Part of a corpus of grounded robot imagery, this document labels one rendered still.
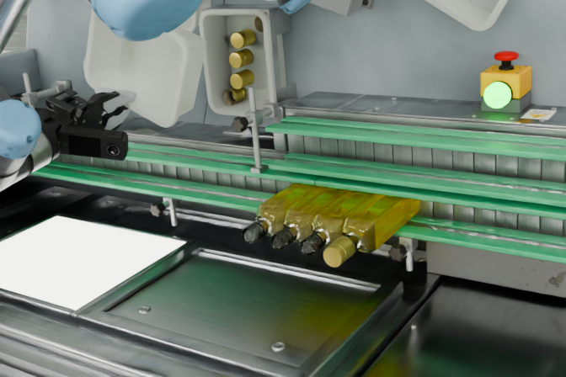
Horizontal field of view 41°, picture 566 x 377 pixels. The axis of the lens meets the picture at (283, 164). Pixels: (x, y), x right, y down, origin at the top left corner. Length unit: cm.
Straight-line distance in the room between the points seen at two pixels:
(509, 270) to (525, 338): 15
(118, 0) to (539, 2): 79
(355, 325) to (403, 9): 60
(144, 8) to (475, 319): 79
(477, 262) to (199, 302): 50
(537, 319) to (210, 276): 59
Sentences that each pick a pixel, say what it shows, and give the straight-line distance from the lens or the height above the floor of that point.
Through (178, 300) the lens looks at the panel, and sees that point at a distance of 141.
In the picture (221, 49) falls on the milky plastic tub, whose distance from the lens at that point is 168.
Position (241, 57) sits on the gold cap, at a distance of 162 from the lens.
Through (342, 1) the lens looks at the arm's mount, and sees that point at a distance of 143.
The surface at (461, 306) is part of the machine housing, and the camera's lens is 139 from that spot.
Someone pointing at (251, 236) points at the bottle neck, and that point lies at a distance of 133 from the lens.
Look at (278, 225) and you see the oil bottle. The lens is 134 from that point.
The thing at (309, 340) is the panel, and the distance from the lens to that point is 124.
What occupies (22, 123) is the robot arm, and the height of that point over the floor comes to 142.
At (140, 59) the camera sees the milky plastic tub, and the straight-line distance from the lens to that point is 147.
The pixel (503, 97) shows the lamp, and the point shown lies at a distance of 134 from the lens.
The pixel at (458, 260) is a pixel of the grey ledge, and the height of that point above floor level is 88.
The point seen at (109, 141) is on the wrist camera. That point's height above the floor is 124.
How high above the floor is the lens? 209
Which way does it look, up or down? 52 degrees down
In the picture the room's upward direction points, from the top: 120 degrees counter-clockwise
